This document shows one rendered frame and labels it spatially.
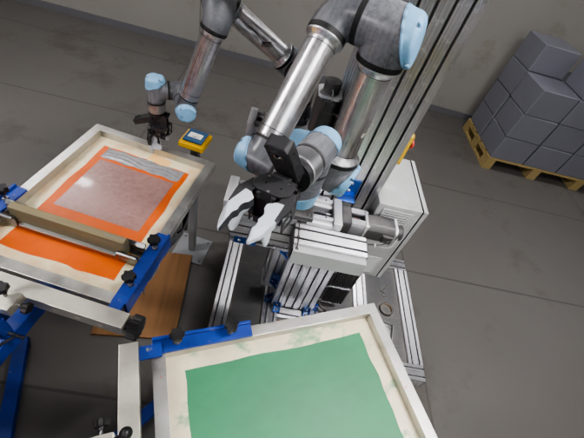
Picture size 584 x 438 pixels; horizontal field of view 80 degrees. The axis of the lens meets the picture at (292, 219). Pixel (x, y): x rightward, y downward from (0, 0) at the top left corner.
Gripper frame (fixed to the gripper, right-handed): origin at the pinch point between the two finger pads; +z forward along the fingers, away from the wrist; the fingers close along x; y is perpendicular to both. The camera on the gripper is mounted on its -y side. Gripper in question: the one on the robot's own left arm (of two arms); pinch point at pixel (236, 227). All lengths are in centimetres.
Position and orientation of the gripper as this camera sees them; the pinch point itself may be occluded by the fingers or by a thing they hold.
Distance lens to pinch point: 52.9
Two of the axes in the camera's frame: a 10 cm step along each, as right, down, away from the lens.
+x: -8.8, -3.9, 2.7
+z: -4.7, 5.8, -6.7
